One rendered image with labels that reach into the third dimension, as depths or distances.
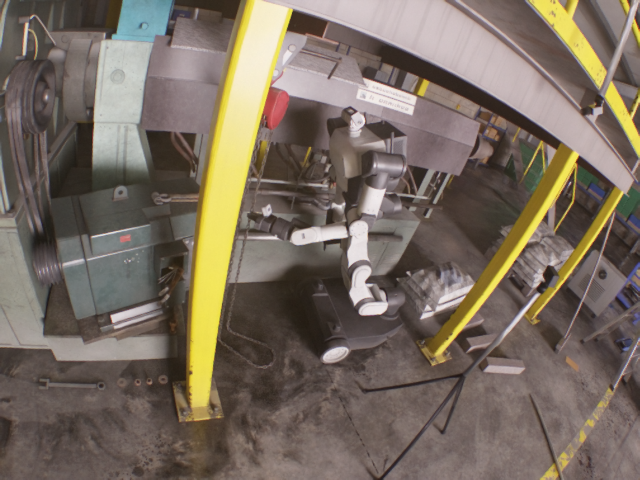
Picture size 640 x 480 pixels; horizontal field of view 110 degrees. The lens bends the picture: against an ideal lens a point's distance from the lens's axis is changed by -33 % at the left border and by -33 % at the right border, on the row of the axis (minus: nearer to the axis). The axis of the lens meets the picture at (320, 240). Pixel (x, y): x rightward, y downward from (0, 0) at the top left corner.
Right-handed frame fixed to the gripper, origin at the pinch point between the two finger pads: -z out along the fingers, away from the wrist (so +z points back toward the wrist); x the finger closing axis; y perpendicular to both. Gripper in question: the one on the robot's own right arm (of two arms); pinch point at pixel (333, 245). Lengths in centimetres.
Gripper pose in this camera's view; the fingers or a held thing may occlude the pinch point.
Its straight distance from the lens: 205.4
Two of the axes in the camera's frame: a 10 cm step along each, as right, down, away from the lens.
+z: 1.0, -7.9, -6.1
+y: 3.1, 6.1, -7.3
